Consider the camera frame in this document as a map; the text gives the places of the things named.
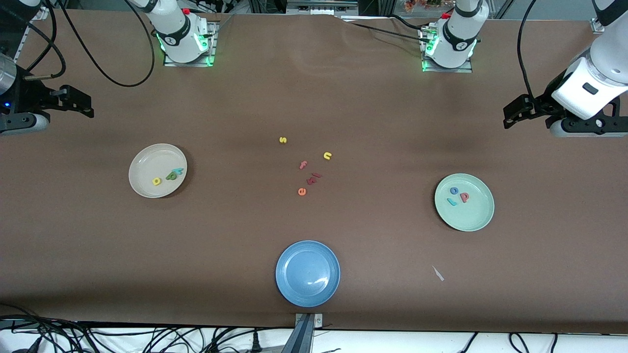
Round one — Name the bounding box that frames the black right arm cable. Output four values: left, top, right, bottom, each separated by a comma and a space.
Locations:
22, 0, 156, 88

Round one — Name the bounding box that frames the beige brown plate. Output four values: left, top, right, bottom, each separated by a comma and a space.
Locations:
129, 143, 188, 199

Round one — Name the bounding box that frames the grey base cable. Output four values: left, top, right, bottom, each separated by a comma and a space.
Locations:
209, 14, 236, 40

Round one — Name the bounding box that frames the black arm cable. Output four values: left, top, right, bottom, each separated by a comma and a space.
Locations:
518, 0, 540, 101
22, 0, 156, 88

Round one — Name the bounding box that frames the blue plate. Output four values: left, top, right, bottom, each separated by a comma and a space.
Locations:
275, 240, 340, 308

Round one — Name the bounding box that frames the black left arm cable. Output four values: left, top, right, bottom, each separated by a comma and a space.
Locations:
518, 0, 540, 101

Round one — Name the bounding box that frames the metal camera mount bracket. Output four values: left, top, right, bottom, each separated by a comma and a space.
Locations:
281, 313, 324, 353

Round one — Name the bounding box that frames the tangle of black floor cables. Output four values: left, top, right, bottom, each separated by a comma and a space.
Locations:
0, 304, 295, 353

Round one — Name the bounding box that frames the light green plate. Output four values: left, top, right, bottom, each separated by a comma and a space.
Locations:
434, 173, 495, 232

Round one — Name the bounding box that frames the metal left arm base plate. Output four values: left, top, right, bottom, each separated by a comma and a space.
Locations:
422, 27, 473, 73

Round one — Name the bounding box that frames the black base power cable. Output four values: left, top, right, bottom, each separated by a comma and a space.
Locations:
351, 15, 432, 44

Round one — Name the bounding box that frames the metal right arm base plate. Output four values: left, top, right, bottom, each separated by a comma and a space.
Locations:
163, 20, 216, 68

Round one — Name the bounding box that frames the brown table cover sheet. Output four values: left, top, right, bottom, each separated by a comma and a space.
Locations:
0, 9, 628, 335

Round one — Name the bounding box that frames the white power strip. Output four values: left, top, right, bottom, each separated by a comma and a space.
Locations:
287, 0, 359, 14

